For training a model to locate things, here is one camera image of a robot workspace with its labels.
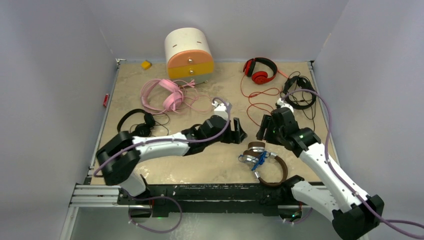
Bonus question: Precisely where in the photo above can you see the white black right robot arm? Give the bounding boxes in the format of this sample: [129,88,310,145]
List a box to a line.
[256,107,385,240]

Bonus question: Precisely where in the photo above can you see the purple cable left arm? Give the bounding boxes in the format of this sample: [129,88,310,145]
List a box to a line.
[93,96,232,178]

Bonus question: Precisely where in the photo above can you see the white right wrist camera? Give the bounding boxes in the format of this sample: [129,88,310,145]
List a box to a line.
[275,98,294,113]

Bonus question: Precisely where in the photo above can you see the black headphones left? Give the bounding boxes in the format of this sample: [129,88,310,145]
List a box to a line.
[116,108,170,138]

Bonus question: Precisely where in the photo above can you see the pink headphones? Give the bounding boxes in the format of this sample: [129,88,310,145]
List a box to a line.
[139,78,212,115]

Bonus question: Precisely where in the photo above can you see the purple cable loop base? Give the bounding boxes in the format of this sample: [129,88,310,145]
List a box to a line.
[128,194,183,234]

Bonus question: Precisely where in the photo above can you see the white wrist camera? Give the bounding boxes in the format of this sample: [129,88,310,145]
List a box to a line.
[212,101,232,121]
[275,98,294,113]

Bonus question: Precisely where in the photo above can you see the small yellow block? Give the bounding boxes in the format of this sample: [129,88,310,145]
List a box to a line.
[140,60,153,70]

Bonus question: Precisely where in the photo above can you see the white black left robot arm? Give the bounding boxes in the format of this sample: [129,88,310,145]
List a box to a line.
[93,115,248,205]

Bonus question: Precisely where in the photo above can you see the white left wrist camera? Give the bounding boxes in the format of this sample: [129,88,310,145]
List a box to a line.
[212,101,232,121]

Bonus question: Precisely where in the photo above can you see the red black headphones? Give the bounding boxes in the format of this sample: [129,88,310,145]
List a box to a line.
[242,57,278,85]

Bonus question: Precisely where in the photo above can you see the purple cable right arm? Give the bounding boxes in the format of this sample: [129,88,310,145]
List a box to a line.
[281,88,424,240]

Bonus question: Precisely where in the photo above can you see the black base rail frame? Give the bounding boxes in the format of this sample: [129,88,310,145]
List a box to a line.
[69,177,335,220]

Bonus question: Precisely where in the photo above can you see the black headphones right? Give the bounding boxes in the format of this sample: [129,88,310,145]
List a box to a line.
[280,71,317,130]

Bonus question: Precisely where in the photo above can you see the small red clip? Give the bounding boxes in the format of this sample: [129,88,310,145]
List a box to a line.
[102,93,110,108]

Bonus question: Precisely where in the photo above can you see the brown leather silver headphones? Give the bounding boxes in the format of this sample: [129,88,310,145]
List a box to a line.
[242,141,289,188]

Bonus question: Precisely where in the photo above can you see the cream orange yellow drawer box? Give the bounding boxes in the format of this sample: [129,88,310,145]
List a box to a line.
[164,27,215,85]

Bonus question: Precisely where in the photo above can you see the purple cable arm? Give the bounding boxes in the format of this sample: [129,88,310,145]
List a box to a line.
[93,96,232,178]
[281,88,424,240]

